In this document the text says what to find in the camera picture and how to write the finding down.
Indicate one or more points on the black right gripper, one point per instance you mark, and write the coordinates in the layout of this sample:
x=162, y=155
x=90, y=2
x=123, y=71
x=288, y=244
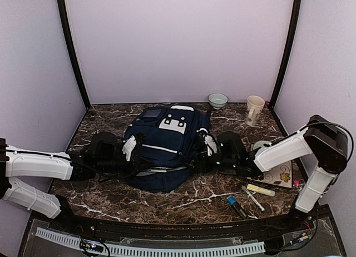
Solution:
x=199, y=159

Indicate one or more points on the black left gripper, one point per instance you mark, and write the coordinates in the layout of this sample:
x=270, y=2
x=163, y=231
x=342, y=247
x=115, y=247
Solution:
x=134, y=162

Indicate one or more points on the navy blue student backpack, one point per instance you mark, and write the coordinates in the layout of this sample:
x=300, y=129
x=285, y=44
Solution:
x=168, y=149

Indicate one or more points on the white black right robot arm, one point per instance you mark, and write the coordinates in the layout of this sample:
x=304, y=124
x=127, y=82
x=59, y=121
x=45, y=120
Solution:
x=331, y=144

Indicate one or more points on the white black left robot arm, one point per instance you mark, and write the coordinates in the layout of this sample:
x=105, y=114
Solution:
x=17, y=162

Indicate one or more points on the celadon bowl on plate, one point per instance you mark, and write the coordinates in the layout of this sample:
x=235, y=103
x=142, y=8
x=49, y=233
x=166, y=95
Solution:
x=259, y=144

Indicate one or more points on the black marker blue cap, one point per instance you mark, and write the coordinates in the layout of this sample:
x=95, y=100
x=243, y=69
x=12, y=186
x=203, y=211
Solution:
x=236, y=206

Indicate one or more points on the yellow highlighter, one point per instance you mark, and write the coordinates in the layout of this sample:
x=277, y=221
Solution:
x=260, y=190

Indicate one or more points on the white marker pen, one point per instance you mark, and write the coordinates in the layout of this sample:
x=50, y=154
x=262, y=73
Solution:
x=251, y=196

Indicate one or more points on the square floral plate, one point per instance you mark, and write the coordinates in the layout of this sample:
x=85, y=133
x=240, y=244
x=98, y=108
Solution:
x=280, y=176

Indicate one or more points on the celadon bowl at back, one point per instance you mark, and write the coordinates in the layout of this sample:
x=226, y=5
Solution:
x=217, y=100

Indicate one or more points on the cream ceramic mug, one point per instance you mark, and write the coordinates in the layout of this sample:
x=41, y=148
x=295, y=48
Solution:
x=255, y=105

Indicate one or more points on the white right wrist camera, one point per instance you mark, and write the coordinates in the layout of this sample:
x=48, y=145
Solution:
x=208, y=141

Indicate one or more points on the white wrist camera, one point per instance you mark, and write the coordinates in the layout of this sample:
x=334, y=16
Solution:
x=132, y=143
x=208, y=141

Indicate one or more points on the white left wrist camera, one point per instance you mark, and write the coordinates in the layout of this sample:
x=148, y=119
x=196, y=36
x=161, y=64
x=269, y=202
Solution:
x=132, y=143

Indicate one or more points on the grey slotted cable duct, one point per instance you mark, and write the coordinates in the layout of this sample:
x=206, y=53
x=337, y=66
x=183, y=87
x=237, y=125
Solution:
x=137, y=247

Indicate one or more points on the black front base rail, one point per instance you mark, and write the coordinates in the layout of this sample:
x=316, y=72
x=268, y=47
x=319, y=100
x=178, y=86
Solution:
x=270, y=229

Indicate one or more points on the black left frame post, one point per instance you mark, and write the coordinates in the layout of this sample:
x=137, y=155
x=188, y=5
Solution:
x=61, y=4

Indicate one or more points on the black frame post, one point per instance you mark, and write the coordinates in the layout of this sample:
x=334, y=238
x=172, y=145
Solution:
x=61, y=4
x=287, y=52

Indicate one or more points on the black right frame post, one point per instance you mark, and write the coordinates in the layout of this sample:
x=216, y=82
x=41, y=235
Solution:
x=287, y=52

